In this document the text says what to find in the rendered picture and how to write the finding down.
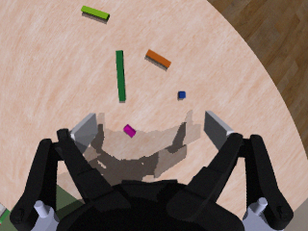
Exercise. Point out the short magenta rod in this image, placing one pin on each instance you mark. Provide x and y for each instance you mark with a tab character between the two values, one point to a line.
129	130

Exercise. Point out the orange rod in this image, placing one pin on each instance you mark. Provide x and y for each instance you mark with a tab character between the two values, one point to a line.
158	58

